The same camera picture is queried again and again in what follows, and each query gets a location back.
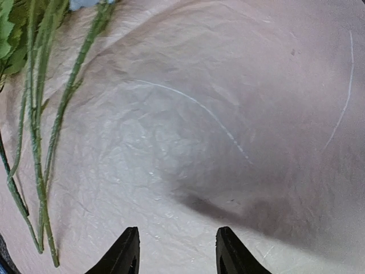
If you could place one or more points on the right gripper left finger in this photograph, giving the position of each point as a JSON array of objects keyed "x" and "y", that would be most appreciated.
[{"x": 123, "y": 257}]

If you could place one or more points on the beige wrapping paper sheet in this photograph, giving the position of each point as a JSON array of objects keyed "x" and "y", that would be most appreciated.
[{"x": 199, "y": 114}]

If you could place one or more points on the white fake rose stem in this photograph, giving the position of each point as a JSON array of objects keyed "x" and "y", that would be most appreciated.
[{"x": 37, "y": 142}]

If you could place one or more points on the blue fake flower stem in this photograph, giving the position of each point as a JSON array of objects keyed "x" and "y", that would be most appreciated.
[{"x": 99, "y": 22}]

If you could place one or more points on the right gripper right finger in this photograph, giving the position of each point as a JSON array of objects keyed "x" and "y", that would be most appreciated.
[{"x": 233, "y": 257}]

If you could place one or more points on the green leafy hydrangea stem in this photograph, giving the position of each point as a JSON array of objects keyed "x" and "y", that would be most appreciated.
[{"x": 11, "y": 37}]

